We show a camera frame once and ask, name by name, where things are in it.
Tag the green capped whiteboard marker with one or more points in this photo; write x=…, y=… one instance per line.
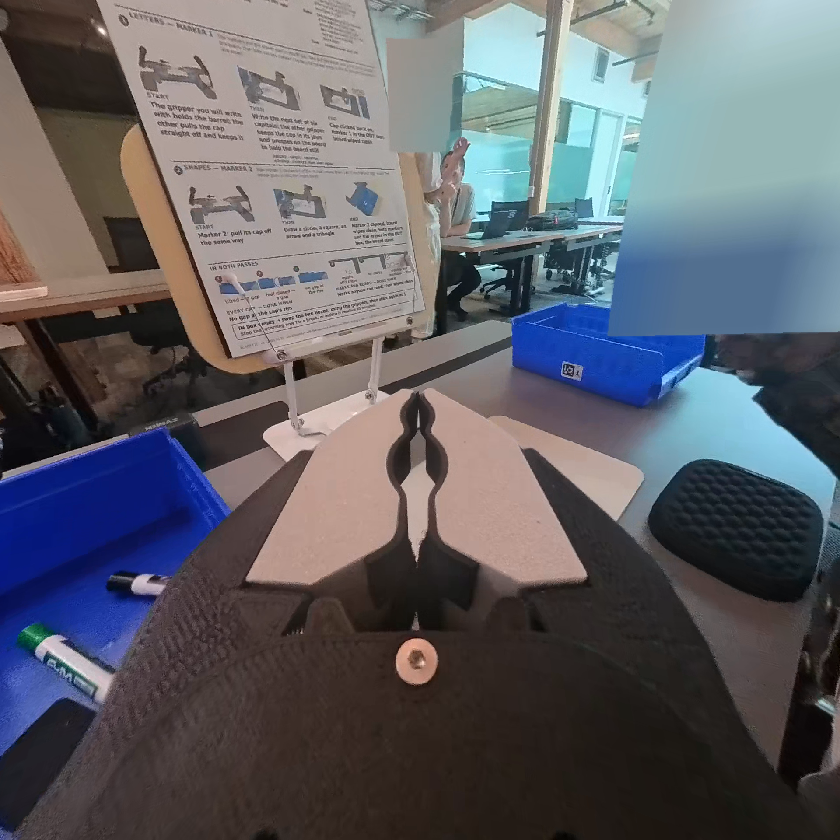
x=65, y=661

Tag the beige stand board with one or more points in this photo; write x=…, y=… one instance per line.
x=190, y=315

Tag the white metal stand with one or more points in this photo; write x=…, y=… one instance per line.
x=292, y=441

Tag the grey desk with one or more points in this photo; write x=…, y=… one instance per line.
x=695, y=430

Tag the long office table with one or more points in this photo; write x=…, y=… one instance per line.
x=512, y=237

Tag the black office chair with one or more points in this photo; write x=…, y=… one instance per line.
x=512, y=213

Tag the black laptop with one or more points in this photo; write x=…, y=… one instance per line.
x=495, y=226

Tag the black capped whiteboard marker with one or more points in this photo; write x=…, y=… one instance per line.
x=139, y=583

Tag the wooden pillar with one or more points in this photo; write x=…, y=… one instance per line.
x=551, y=98

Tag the pale side table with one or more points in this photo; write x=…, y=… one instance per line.
x=79, y=295

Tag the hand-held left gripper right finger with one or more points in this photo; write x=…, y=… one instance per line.
x=499, y=512

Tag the person's right forearm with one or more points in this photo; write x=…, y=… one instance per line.
x=791, y=387

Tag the black backpack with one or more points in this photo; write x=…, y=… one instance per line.
x=552, y=220

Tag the black whiteboard eraser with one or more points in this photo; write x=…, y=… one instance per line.
x=39, y=754

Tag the black textured wrist pad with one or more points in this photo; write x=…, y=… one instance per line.
x=735, y=525

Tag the black charger cube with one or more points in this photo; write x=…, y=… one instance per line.
x=176, y=434

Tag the blue plastic bin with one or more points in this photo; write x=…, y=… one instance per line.
x=590, y=358
x=65, y=512

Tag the printed instruction sheet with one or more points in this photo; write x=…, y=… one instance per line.
x=275, y=197

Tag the small white whiteboard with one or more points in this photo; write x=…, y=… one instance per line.
x=577, y=463

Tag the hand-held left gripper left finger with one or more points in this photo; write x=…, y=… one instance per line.
x=321, y=512

